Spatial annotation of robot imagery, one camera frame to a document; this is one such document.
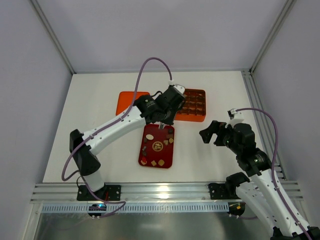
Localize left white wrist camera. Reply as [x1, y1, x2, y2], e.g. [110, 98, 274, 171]
[168, 79, 186, 96]

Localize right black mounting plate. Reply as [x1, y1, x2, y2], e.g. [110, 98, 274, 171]
[208, 182, 228, 200]

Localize orange box lid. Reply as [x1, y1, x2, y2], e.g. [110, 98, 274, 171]
[115, 91, 134, 116]

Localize purple cable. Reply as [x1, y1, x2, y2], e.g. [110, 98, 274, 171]
[236, 107, 310, 238]
[61, 57, 173, 182]

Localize white oval chocolate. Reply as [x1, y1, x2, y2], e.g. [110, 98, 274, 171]
[145, 134, 154, 140]

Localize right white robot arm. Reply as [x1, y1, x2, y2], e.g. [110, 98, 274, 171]
[199, 120, 320, 240]

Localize orange chocolate box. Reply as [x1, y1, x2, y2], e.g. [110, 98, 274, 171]
[174, 88, 207, 123]

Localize aluminium rail frame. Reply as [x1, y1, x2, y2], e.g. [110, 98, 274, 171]
[29, 181, 305, 205]

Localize black mounting plate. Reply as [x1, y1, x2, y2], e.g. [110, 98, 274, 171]
[208, 182, 228, 200]
[104, 184, 122, 201]

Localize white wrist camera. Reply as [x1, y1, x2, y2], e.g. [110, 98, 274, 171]
[168, 79, 186, 96]
[225, 108, 244, 128]

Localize metal tongs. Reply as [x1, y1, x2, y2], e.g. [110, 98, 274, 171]
[158, 122, 166, 130]

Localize slotted cable duct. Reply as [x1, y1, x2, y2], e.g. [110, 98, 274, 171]
[41, 202, 229, 214]

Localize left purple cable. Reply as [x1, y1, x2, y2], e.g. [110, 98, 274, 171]
[61, 57, 173, 182]

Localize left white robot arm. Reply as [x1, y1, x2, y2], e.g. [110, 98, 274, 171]
[69, 84, 186, 194]

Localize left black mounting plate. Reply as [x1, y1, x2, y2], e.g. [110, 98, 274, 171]
[104, 184, 122, 201]

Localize red lacquer tray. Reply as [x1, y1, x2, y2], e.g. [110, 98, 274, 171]
[138, 124, 175, 169]

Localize brown rectangular chocolate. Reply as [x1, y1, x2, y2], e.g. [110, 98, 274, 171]
[166, 134, 174, 139]

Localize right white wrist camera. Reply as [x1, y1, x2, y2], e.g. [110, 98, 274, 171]
[225, 108, 244, 128]

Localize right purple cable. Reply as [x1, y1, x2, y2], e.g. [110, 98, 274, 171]
[236, 107, 310, 238]

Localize dark small chocolate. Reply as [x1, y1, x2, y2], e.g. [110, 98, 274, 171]
[142, 146, 147, 156]

